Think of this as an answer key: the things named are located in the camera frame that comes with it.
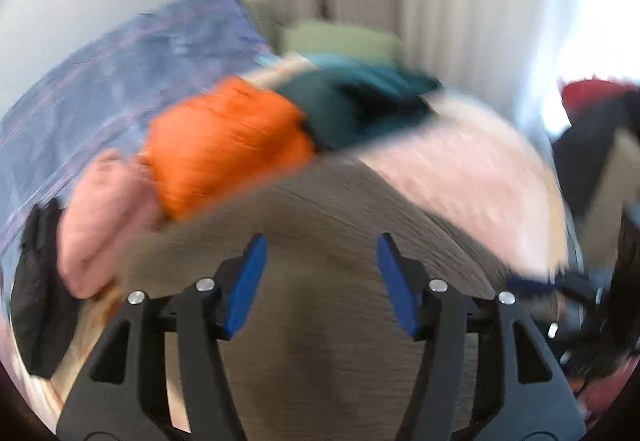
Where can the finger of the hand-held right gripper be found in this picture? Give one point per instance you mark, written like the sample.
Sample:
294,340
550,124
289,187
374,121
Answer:
545,285

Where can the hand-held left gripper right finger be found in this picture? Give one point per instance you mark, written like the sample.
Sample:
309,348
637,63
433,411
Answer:
397,291

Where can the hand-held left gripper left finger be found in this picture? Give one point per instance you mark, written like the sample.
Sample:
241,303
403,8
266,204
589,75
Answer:
245,291

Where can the grey-brown fleece jacket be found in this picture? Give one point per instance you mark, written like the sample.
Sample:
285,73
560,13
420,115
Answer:
320,211

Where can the pink cloth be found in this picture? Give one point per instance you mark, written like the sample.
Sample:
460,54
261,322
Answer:
597,396

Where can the dark cloth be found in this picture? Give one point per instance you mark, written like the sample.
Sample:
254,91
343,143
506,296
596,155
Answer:
585,161

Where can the cream blanket with pink print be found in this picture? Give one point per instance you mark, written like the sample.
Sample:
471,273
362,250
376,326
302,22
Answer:
475,171

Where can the orange garment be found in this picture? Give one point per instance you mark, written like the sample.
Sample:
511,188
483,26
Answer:
225,146

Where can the pink garment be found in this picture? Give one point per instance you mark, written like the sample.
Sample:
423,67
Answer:
105,221

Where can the teal garment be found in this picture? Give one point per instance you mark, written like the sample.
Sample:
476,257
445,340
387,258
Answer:
360,106

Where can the red cloth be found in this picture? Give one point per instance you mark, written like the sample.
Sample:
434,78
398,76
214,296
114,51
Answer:
595,93

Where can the black garment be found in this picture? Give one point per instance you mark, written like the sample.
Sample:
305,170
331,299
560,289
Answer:
42,296

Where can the green pillow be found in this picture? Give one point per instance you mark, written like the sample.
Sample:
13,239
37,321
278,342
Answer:
340,43

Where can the blue plaid quilt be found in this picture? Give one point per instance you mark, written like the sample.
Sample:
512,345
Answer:
100,81

